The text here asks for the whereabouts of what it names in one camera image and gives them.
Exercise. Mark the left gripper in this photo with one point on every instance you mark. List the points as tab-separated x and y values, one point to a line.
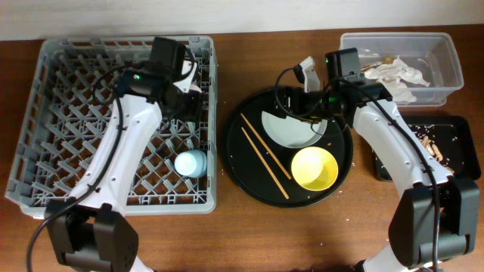
190	106

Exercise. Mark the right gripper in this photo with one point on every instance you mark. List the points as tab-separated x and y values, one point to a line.
298	92

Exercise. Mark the grey round plate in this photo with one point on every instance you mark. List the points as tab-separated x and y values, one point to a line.
292	133

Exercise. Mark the blue cup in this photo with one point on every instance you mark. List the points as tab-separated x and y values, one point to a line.
192	163

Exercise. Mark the yellow bowl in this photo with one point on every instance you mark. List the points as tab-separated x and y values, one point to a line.
314	169

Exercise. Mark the wooden chopstick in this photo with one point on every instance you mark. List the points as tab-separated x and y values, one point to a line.
265	164
264	144

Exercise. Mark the white napkin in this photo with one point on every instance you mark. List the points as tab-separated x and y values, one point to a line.
396	77

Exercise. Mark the gold foil wrapper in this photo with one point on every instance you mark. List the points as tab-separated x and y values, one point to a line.
386	60

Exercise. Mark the food scraps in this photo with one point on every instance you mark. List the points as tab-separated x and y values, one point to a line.
426	134

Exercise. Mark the pink cup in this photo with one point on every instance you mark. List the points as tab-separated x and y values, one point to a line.
195	88

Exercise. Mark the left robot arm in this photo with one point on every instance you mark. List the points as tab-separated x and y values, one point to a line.
89	231

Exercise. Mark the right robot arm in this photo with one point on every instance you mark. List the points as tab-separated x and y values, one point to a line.
437	215

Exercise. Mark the grey dishwasher rack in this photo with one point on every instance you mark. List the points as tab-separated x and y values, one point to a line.
66	117

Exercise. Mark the round black tray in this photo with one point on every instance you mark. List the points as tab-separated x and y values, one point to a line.
247	171

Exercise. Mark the clear plastic bin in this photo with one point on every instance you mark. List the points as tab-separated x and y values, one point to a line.
432	53

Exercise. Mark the black rectangular tray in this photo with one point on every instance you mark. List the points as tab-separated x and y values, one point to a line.
454	138

